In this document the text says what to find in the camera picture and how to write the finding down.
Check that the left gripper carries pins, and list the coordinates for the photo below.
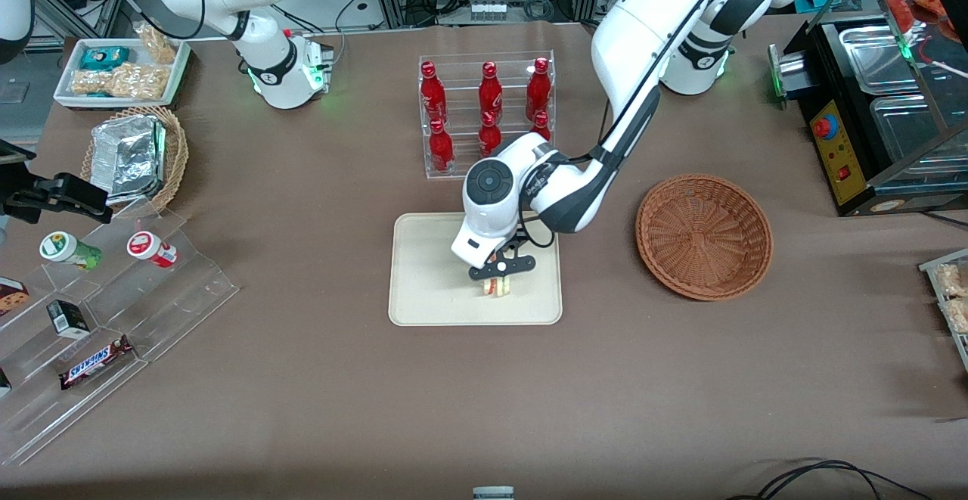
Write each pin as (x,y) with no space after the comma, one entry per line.
(520,235)

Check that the small layered sandwich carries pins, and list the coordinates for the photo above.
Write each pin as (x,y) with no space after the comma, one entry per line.
(497,288)

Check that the teal snack packet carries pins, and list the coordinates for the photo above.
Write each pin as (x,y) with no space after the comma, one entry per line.
(104,57)

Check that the silver foil packet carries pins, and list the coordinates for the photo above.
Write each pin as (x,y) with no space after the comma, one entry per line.
(128,156)

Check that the large brown wicker basket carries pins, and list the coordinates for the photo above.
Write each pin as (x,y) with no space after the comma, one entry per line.
(703,235)

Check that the red cola bottle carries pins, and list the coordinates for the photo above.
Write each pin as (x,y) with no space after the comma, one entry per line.
(538,88)
(432,91)
(489,137)
(490,91)
(541,125)
(441,148)

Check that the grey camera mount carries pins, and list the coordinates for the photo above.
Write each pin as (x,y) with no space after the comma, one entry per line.
(493,494)

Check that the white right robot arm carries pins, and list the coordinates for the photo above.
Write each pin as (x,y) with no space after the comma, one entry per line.
(265,1)

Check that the clear peanut bag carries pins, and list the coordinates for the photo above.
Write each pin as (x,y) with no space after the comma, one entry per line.
(121,82)

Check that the clear snack bag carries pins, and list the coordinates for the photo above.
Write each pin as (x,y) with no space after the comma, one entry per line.
(157,42)

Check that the clear acrylic stepped shelf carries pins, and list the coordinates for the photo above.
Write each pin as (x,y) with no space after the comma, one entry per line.
(181,281)

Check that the red emergency stop button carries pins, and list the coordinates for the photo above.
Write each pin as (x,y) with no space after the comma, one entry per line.
(824,125)

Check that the white snack tray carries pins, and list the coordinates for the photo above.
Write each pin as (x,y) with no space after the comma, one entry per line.
(68,95)

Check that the red lidded snack cup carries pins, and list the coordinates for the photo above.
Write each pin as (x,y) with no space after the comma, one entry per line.
(147,246)

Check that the small light wicker basket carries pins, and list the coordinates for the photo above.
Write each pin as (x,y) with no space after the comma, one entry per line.
(175,156)

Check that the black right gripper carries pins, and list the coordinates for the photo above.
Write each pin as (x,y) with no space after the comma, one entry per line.
(29,203)

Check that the cream plastic tray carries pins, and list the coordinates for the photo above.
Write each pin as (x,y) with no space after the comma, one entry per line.
(431,288)

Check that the black food warmer cabinet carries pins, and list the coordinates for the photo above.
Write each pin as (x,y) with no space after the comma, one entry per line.
(832,167)

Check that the white power strip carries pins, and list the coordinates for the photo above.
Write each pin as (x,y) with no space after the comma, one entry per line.
(488,10)

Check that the small black carton box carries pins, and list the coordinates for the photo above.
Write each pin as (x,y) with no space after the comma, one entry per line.
(69,318)
(4,383)

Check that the clear acrylic bottle rack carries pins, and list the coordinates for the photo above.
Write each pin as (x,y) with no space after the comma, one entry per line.
(461,91)

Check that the steel food pan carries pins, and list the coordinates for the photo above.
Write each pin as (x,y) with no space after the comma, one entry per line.
(881,57)

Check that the Snickers chocolate bar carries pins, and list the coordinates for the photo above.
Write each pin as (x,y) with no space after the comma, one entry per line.
(94,362)

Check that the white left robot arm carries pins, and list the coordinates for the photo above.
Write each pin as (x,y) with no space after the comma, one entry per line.
(643,31)

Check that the red cookie box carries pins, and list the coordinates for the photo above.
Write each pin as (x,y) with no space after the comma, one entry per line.
(11,296)

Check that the green lidded snack cup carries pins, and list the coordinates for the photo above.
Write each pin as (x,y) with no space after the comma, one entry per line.
(62,246)

